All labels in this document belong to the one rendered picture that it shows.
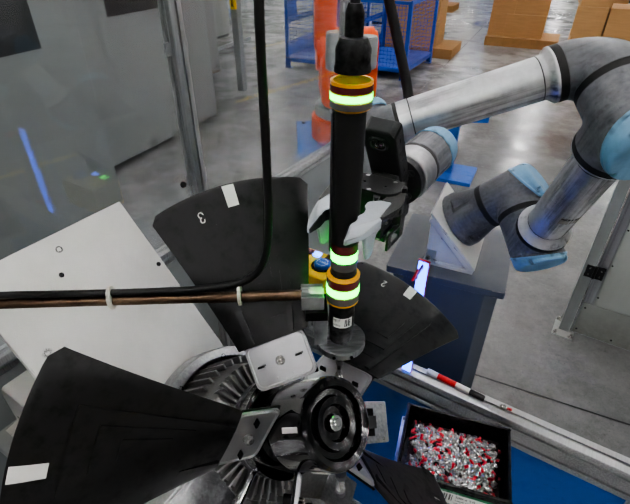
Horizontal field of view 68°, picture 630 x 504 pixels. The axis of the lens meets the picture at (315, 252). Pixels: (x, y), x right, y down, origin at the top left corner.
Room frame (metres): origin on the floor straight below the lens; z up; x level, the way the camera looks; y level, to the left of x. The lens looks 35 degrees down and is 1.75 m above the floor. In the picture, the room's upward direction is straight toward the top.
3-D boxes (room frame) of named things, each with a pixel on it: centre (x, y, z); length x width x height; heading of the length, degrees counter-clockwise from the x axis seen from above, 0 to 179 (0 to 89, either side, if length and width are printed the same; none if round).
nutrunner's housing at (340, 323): (0.48, -0.04, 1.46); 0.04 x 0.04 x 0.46
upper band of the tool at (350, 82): (0.48, -0.04, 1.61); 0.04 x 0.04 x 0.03
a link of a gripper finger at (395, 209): (0.51, -0.09, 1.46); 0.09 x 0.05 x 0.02; 158
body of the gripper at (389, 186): (0.57, -0.09, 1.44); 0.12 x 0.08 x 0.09; 148
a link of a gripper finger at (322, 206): (0.50, -0.01, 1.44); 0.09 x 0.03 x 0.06; 138
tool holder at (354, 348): (0.48, -0.03, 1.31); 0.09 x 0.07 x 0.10; 93
